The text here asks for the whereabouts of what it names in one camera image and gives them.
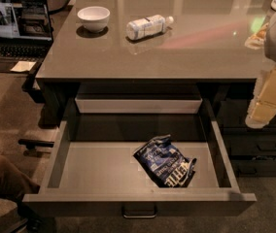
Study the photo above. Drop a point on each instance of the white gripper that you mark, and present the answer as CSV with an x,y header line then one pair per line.
x,y
262,107

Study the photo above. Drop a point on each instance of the blue chip bag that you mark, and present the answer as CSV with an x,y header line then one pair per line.
x,y
163,162

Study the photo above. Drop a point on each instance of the dark lower drawer cabinet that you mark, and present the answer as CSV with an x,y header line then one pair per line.
x,y
252,152

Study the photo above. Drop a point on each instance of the open grey top drawer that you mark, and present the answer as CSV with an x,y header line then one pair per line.
x,y
92,171

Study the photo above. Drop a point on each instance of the clear plastic water bottle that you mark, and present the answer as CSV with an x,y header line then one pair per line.
x,y
147,26

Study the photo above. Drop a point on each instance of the white ceramic bowl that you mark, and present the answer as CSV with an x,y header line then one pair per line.
x,y
94,18

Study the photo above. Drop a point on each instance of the black chair armrest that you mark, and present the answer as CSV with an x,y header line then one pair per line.
x,y
32,144

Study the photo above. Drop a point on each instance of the white paper note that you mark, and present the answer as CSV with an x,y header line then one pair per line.
x,y
23,66

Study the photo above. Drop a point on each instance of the open laptop computer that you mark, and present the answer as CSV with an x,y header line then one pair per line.
x,y
25,32

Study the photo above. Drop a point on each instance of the person's leg brown trousers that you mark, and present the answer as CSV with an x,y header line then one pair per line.
x,y
13,183

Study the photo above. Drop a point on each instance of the metal drawer handle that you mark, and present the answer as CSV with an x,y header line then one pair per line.
x,y
139,211

